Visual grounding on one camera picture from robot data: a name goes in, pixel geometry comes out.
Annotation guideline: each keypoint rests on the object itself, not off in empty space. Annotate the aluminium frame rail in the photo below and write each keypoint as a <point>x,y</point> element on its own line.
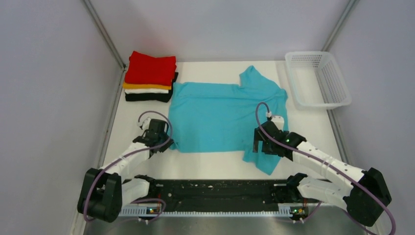
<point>202,195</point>

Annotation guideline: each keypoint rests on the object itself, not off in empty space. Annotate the white folded t shirt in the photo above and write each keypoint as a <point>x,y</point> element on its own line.
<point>146,91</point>

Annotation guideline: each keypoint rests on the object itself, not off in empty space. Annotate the orange folded t shirt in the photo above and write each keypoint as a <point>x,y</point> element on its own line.
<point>145,86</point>

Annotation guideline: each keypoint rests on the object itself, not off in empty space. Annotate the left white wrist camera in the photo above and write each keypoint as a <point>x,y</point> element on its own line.
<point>144,125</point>

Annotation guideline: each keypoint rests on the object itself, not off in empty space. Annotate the turquoise t shirt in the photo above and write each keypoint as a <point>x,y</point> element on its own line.
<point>212,117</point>

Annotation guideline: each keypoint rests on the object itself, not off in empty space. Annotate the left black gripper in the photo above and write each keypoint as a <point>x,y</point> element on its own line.
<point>166,145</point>

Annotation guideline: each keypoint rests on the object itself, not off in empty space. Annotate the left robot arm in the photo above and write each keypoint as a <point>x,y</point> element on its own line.
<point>120,175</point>

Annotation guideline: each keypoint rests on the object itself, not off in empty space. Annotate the white plastic basket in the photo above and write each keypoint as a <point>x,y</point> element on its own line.
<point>316,81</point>

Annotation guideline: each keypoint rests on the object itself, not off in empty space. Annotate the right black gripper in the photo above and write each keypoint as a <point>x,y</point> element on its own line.
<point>257,138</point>

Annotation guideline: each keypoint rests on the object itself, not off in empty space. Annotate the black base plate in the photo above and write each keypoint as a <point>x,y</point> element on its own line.
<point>223,195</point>

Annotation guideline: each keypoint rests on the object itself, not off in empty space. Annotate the white cable duct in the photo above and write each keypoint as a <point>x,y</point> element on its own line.
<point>144,211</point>

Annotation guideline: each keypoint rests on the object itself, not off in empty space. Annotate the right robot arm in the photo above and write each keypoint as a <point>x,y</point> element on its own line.
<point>363,194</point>

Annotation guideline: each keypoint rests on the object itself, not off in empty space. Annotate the red folded t shirt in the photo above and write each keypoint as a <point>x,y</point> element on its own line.
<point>146,69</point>

